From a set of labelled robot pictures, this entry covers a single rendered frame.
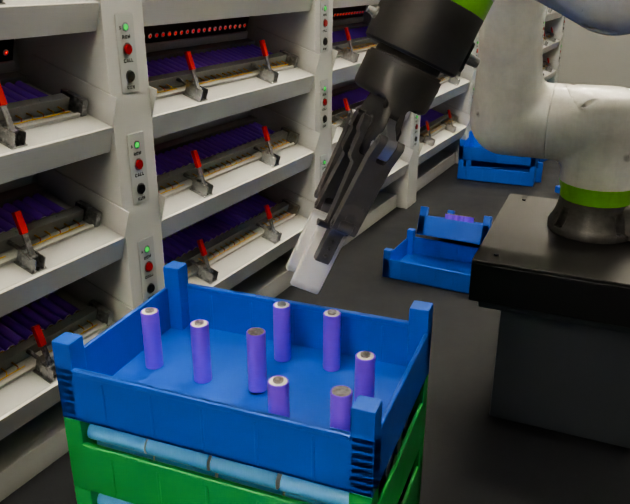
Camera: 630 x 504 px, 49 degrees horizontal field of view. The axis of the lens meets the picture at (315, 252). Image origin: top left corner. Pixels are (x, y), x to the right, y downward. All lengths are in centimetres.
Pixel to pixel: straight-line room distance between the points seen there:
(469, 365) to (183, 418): 101
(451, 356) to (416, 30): 105
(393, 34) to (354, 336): 31
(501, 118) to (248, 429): 80
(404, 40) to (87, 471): 49
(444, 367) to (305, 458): 98
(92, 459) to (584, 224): 89
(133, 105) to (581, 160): 75
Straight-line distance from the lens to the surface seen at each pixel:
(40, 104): 118
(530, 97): 123
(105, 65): 118
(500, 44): 117
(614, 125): 123
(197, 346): 69
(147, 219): 128
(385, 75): 63
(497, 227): 130
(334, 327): 70
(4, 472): 126
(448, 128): 296
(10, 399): 119
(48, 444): 131
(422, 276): 190
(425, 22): 63
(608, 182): 125
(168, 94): 137
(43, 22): 111
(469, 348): 162
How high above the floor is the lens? 78
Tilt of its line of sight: 22 degrees down
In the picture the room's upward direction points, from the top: straight up
